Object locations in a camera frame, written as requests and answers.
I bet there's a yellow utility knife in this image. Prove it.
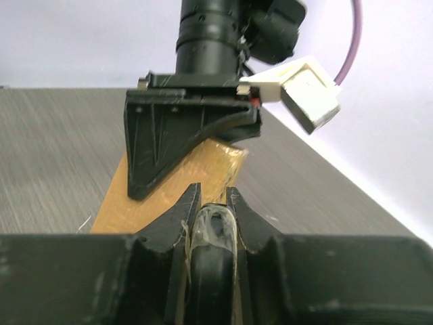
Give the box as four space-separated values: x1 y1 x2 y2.
183 203 237 324

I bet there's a brown cardboard express box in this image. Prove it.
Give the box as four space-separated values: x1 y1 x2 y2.
91 139 248 234

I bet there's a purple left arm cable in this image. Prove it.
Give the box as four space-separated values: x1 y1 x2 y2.
333 0 363 85

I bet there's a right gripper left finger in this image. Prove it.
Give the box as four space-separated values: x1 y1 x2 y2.
1 183 201 324

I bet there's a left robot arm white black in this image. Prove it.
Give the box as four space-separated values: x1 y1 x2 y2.
124 1 306 200

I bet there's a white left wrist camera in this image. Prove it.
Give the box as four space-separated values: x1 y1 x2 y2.
240 56 340 134

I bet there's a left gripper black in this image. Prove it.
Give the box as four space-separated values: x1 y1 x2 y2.
124 72 263 200

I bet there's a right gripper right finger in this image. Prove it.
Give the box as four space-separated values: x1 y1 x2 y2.
226 187 432 324

